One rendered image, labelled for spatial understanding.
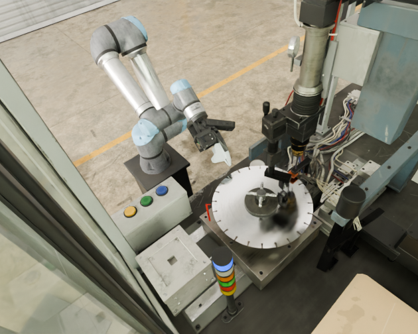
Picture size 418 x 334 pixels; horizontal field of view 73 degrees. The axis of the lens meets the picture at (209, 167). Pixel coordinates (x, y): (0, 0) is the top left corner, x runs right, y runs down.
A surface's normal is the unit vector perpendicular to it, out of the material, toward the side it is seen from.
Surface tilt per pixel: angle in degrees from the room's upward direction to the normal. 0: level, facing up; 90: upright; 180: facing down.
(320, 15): 90
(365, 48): 90
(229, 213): 0
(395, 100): 90
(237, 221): 0
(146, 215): 0
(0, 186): 90
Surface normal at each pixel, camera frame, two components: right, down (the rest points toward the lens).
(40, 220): 0.62, 0.53
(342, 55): -0.77, 0.53
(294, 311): -0.11, -0.67
